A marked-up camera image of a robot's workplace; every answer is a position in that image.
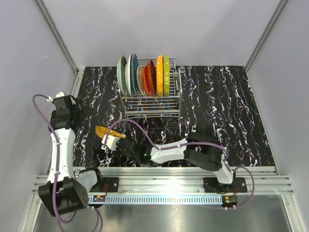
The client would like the orange-yellow scalloped plate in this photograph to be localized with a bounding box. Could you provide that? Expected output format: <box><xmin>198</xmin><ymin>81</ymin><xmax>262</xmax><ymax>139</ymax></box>
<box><xmin>95</xmin><ymin>126</ymin><xmax>126</xmax><ymax>139</ymax></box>

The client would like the light green flower plate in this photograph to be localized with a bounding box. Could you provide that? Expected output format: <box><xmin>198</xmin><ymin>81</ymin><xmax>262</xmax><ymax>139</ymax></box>
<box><xmin>117</xmin><ymin>55</ymin><xmax>128</xmax><ymax>97</ymax></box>

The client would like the white plate teal rim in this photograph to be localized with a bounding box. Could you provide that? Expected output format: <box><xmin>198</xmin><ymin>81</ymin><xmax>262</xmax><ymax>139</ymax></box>
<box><xmin>126</xmin><ymin>54</ymin><xmax>132</xmax><ymax>97</ymax></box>

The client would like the dark teal plate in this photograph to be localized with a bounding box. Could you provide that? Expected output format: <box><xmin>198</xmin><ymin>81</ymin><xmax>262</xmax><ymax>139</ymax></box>
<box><xmin>130</xmin><ymin>53</ymin><xmax>139</xmax><ymax>97</ymax></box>

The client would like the cream plate with dark patch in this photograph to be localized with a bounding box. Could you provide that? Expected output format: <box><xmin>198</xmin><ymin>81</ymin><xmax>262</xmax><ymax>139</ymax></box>
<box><xmin>137</xmin><ymin>66</ymin><xmax>145</xmax><ymax>96</ymax></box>

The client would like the red-orange scalloped plate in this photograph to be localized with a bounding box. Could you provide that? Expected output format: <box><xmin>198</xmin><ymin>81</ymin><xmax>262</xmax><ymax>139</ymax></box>
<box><xmin>142</xmin><ymin>66</ymin><xmax>149</xmax><ymax>96</ymax></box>

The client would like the dark red scalloped plate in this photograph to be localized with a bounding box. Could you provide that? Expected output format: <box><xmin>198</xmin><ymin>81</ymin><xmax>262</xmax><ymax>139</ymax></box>
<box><xmin>146</xmin><ymin>60</ymin><xmax>156</xmax><ymax>96</ymax></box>

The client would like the green scalloped plate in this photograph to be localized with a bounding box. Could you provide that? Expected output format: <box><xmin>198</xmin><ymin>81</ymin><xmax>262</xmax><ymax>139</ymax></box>
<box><xmin>163</xmin><ymin>55</ymin><xmax>169</xmax><ymax>97</ymax></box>

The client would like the yellow scalloped plate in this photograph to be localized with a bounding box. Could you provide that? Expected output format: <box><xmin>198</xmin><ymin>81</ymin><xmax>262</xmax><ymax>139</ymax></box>
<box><xmin>156</xmin><ymin>55</ymin><xmax>163</xmax><ymax>97</ymax></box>

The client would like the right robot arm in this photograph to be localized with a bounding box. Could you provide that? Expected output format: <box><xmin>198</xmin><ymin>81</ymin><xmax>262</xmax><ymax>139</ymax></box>
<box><xmin>109</xmin><ymin>132</ymin><xmax>236</xmax><ymax>194</ymax></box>

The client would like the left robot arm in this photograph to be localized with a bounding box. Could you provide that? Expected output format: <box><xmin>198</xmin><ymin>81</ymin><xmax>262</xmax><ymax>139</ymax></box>
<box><xmin>38</xmin><ymin>92</ymin><xmax>104</xmax><ymax>222</ymax></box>

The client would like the left controller board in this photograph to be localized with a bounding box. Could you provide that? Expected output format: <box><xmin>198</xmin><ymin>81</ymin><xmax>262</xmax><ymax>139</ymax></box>
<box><xmin>93</xmin><ymin>195</ymin><xmax>106</xmax><ymax>202</ymax></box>

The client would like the controller board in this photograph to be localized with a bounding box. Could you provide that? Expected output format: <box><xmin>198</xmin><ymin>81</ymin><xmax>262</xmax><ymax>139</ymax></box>
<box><xmin>93</xmin><ymin>195</ymin><xmax>106</xmax><ymax>202</ymax></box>
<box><xmin>222</xmin><ymin>195</ymin><xmax>238</xmax><ymax>205</ymax></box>

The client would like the right controller board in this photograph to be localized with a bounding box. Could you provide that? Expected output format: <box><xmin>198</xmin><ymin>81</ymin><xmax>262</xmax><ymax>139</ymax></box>
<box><xmin>222</xmin><ymin>195</ymin><xmax>238</xmax><ymax>205</ymax></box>

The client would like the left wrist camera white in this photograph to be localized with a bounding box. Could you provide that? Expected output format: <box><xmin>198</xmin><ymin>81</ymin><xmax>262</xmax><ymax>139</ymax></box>
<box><xmin>47</xmin><ymin>92</ymin><xmax>66</xmax><ymax>102</ymax></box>

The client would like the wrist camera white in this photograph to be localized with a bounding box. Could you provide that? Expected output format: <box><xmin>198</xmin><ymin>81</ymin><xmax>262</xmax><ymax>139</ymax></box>
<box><xmin>101</xmin><ymin>134</ymin><xmax>121</xmax><ymax>151</ymax></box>
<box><xmin>47</xmin><ymin>92</ymin><xmax>66</xmax><ymax>102</ymax></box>

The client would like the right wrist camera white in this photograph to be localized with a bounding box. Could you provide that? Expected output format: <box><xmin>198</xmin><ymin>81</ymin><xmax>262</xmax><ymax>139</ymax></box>
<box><xmin>101</xmin><ymin>134</ymin><xmax>121</xmax><ymax>151</ymax></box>

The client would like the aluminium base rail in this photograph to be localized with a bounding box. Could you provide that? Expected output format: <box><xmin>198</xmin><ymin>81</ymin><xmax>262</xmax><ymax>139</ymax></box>
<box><xmin>33</xmin><ymin>166</ymin><xmax>294</xmax><ymax>206</ymax></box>

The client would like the left aluminium frame post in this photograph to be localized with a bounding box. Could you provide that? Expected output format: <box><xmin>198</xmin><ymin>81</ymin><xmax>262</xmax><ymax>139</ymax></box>
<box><xmin>34</xmin><ymin>0</ymin><xmax>79</xmax><ymax>75</ymax></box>

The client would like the aluminium frame post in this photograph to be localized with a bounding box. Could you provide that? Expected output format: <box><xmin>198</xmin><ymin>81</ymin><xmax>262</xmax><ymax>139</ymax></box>
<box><xmin>244</xmin><ymin>0</ymin><xmax>289</xmax><ymax>72</ymax></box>
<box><xmin>34</xmin><ymin>0</ymin><xmax>79</xmax><ymax>75</ymax></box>

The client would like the metal wire dish rack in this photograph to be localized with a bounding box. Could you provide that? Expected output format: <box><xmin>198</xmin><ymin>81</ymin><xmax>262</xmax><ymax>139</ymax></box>
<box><xmin>116</xmin><ymin>53</ymin><xmax>183</xmax><ymax>120</ymax></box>

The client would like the right aluminium frame post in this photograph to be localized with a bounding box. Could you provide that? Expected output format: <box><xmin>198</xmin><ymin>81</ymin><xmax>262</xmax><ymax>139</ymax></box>
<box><xmin>244</xmin><ymin>0</ymin><xmax>289</xmax><ymax>72</ymax></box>

